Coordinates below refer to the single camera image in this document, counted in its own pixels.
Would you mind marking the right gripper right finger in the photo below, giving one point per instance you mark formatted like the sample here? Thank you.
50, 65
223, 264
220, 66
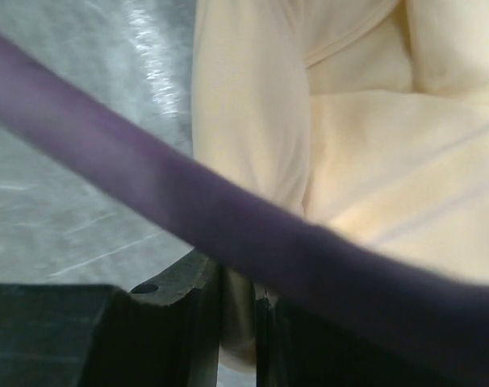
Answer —
282, 348

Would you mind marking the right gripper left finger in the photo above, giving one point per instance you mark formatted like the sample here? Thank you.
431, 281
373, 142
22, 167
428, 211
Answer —
167, 329

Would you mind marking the cream yellow t shirt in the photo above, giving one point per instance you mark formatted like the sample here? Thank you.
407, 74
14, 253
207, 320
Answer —
367, 117

